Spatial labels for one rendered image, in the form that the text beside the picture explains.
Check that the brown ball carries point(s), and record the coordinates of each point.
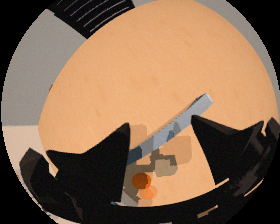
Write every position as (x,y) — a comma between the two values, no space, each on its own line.
(141,180)

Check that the see-through orange ball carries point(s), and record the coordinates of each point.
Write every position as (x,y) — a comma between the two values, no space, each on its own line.
(148,193)

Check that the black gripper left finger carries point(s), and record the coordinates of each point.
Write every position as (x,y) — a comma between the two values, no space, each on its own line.
(103,165)

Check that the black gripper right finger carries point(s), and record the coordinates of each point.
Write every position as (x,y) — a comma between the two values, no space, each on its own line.
(223,146)

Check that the low clear walls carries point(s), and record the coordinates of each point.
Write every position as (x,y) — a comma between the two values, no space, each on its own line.
(126,200)

